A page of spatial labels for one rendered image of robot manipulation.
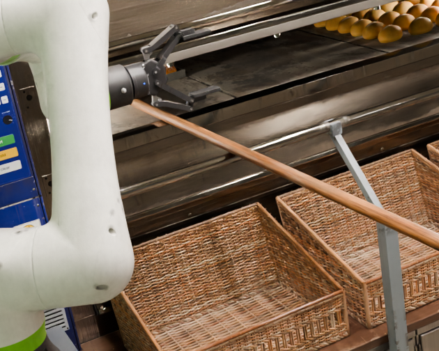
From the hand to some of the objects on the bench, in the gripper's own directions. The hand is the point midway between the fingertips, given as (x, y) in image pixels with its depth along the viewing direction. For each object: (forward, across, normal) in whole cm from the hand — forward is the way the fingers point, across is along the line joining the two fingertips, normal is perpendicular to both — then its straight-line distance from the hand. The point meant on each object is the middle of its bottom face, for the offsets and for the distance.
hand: (208, 60), depth 200 cm
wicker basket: (+64, +90, -28) cm, 114 cm away
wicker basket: (+4, +90, -28) cm, 95 cm away
